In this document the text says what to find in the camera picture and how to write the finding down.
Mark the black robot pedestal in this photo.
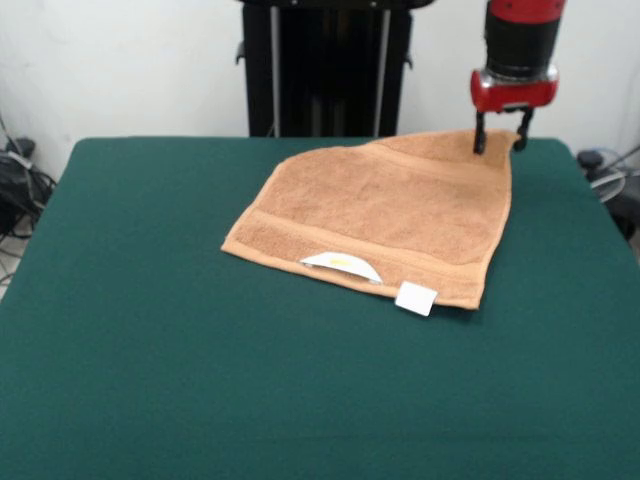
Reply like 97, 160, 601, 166
234, 0, 416, 138

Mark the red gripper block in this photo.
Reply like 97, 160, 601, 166
469, 64, 560, 155

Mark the dark green table cloth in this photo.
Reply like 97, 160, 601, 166
0, 136, 640, 480

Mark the tan terry towel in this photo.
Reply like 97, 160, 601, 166
220, 128, 522, 318

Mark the black lump with cables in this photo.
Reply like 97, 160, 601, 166
0, 137, 57, 239

